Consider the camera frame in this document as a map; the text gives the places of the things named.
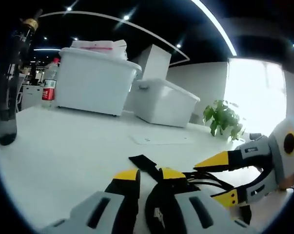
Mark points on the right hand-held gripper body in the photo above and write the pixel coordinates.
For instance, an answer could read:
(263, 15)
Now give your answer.
(290, 143)

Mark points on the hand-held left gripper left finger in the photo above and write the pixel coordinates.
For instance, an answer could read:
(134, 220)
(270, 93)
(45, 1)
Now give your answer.
(98, 209)

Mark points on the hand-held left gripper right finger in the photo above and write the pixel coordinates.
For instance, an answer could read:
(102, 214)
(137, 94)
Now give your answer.
(185, 214)

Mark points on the person's right hand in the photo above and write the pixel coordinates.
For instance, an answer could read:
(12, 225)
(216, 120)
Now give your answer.
(289, 181)

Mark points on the green potted plant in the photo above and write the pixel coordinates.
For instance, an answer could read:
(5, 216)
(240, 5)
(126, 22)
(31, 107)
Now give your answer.
(222, 119)

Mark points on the small white storage bin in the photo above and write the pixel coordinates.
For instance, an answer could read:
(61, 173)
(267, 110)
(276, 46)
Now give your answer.
(166, 102)

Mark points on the large white storage bin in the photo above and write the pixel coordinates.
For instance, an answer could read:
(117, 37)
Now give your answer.
(93, 85)

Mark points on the red label plastic bottle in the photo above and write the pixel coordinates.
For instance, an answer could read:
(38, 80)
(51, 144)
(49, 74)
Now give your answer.
(49, 90)

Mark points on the white square pillar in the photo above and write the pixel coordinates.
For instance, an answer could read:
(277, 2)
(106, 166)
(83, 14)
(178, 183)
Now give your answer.
(156, 63)

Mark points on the dark tinted water bottle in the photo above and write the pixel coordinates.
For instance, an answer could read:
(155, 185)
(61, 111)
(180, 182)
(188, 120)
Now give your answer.
(7, 97)

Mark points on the stack of white bags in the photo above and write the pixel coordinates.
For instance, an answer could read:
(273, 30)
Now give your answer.
(100, 47)

